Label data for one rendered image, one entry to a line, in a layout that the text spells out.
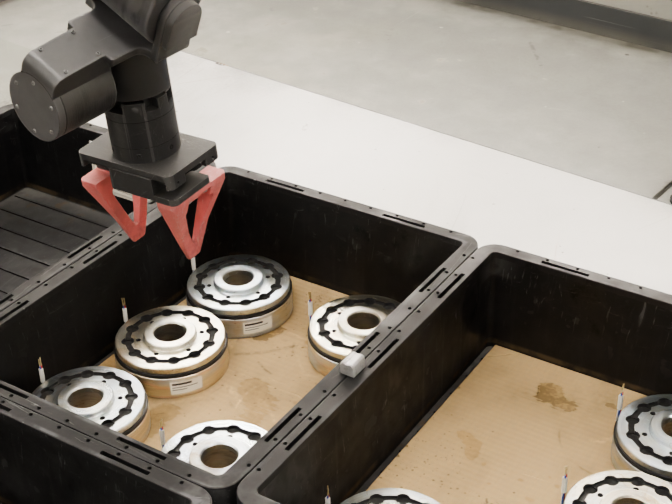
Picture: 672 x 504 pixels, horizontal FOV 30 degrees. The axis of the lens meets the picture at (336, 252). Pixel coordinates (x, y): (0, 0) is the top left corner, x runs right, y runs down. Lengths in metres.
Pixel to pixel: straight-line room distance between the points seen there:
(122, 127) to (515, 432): 0.42
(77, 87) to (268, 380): 0.34
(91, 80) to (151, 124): 0.08
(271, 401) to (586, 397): 0.28
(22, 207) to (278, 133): 0.53
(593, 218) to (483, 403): 0.59
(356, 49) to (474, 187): 2.30
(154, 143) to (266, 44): 3.03
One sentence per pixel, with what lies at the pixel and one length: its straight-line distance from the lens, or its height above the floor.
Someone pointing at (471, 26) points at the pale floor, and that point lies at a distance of 4.17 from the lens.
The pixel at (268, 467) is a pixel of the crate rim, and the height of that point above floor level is 0.93.
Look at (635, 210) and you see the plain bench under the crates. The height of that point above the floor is 0.70.
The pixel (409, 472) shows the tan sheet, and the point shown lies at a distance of 1.05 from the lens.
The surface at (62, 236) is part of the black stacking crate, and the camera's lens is 1.40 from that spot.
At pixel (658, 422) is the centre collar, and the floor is 0.87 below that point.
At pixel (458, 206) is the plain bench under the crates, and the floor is 0.70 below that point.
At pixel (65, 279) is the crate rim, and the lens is 1.13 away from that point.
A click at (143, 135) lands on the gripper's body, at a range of 1.02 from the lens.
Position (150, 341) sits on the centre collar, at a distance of 1.15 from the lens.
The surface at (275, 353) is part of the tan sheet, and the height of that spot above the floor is 0.83.
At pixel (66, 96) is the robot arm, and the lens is 0.95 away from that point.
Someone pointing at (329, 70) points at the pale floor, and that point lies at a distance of 3.84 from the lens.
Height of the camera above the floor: 1.53
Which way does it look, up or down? 32 degrees down
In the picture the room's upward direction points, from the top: 1 degrees counter-clockwise
